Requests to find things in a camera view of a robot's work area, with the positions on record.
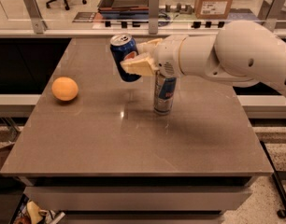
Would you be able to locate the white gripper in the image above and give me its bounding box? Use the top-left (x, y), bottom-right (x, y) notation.
top-left (121, 35), bottom-right (187, 77)

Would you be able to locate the blue pepsi can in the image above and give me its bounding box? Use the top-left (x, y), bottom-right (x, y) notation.
top-left (110, 33), bottom-right (140, 82)

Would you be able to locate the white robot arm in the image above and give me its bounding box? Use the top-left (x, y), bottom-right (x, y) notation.
top-left (120, 21), bottom-right (286, 97)

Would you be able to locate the silver red bull can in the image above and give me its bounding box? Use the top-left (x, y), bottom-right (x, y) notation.
top-left (153, 73), bottom-right (177, 115)

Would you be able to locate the brown cardboard box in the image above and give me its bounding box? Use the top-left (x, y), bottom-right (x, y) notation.
top-left (194, 0), bottom-right (233, 19)

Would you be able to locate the orange fruit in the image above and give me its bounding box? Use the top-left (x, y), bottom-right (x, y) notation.
top-left (51, 77), bottom-right (79, 102)

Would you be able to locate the grey table drawer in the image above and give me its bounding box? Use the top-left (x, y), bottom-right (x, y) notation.
top-left (24, 186), bottom-right (251, 211)

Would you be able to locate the clutter bin under table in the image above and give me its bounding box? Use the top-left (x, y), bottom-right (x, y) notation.
top-left (9, 195), bottom-right (65, 224)

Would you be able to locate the middle metal railing post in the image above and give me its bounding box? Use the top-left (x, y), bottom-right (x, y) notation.
top-left (149, 0), bottom-right (159, 35)

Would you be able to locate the metal railing post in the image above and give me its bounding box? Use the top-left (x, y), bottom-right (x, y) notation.
top-left (149, 0), bottom-right (159, 35)
top-left (263, 0), bottom-right (286, 32)
top-left (23, 0), bottom-right (47, 34)

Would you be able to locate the left metal railing post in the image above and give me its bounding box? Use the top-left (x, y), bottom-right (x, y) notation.
top-left (23, 0), bottom-right (47, 34)

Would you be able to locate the right metal railing post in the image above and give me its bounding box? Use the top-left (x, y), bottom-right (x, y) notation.
top-left (263, 0), bottom-right (286, 32)

